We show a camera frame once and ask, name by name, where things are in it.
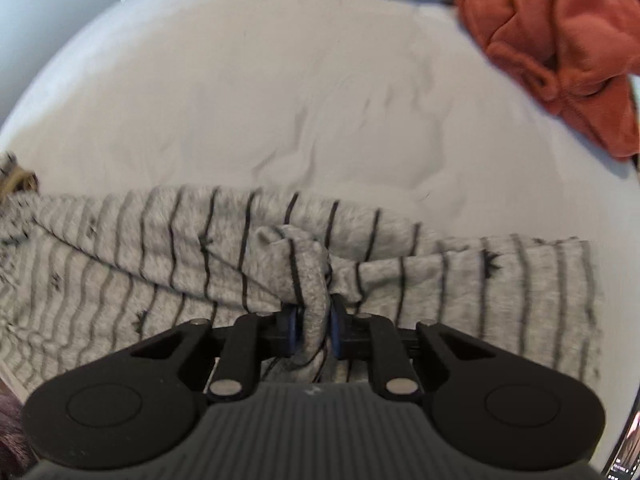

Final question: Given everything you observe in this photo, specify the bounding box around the bed with grey sheet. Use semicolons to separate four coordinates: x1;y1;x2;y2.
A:
0;0;640;480

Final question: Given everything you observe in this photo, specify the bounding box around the orange fleece blanket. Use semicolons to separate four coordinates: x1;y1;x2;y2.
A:
454;0;639;160

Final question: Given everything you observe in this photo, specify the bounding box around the grey striped pyjama garment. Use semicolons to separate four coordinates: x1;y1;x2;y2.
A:
1;153;601;391

